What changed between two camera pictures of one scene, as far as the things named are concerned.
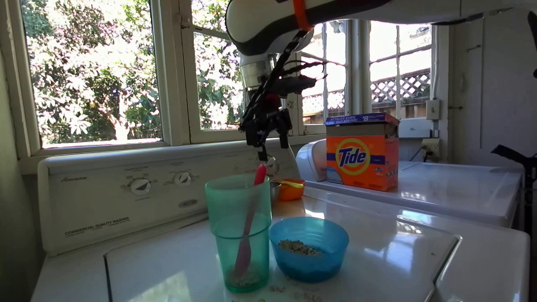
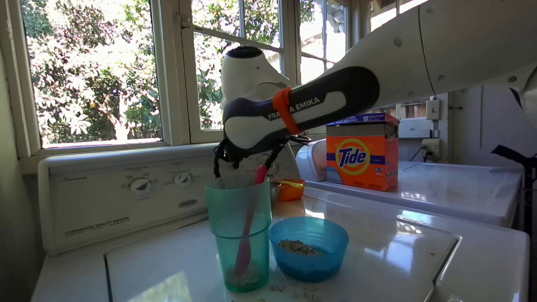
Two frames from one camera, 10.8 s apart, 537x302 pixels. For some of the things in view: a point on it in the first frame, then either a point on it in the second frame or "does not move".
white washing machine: [135, 225] does not move
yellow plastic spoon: [298, 185] does not move
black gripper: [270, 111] to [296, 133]
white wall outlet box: [416, 128] does not move
